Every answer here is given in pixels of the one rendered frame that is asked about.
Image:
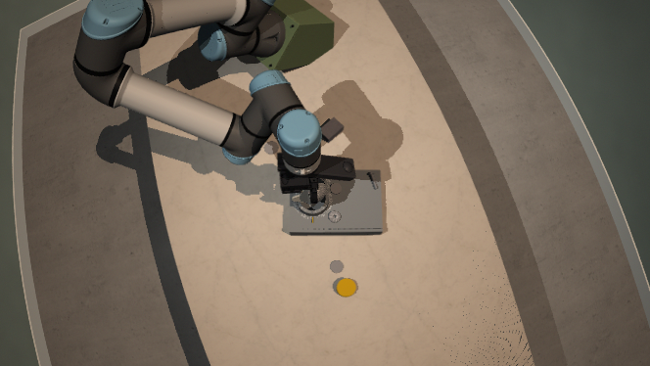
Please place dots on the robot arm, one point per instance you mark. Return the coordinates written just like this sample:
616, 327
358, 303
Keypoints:
111, 28

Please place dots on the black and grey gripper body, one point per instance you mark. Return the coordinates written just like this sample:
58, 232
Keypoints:
293, 184

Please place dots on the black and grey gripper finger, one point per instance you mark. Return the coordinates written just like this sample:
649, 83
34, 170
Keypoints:
306, 196

